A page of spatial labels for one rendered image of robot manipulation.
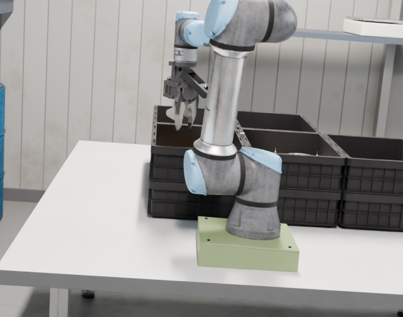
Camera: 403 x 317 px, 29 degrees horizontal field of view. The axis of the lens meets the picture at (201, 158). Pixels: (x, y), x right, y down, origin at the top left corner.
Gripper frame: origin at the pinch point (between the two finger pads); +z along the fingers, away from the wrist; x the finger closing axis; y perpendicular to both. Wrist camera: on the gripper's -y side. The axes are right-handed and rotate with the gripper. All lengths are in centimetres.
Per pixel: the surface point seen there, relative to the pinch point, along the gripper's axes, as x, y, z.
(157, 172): 13.5, -1.2, 13.0
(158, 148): 14.5, -1.7, 5.3
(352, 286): 17, -71, 28
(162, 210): 12.0, -2.9, 24.8
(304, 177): -15.9, -35.3, 11.7
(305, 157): -14.6, -35.6, 5.1
